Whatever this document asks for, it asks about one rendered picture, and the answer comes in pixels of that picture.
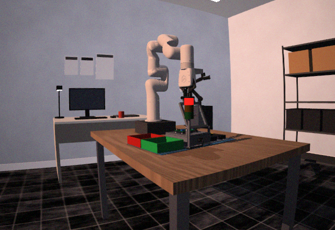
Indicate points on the red bin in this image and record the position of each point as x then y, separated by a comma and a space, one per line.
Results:
135, 140

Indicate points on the green bin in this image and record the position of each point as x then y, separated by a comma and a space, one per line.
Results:
162, 144

